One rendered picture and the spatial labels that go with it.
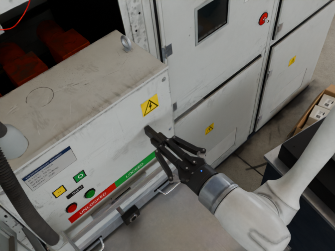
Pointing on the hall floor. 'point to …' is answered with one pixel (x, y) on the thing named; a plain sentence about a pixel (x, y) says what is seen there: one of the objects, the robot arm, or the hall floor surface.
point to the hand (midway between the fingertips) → (154, 136)
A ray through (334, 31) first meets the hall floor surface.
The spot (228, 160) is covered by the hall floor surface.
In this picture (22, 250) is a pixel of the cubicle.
